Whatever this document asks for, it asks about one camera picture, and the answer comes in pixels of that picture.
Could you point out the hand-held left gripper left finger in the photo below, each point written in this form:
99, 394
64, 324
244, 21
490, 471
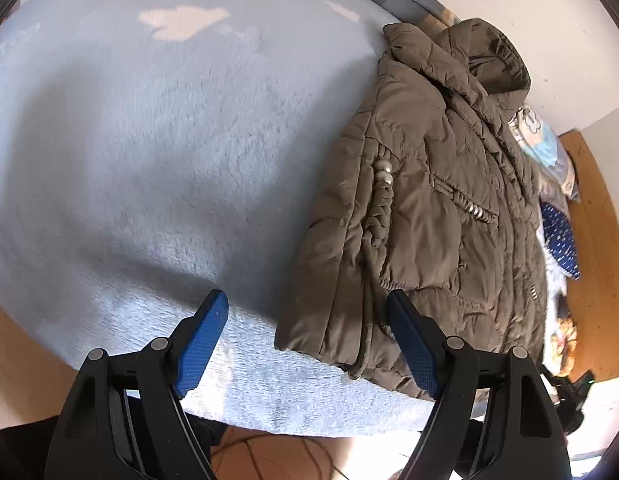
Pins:
202, 345

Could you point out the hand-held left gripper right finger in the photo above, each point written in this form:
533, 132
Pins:
414, 345

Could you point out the orange yellow cloth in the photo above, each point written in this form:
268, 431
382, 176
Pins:
565, 345

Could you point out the wooden headboard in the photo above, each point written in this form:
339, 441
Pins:
597, 260

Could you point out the light blue fleece blanket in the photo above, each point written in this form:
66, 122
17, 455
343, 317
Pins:
139, 160

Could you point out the navy star print pillow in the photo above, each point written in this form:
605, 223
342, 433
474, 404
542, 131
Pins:
562, 240

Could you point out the olive brown puffer jacket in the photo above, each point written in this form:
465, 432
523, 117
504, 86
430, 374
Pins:
429, 210

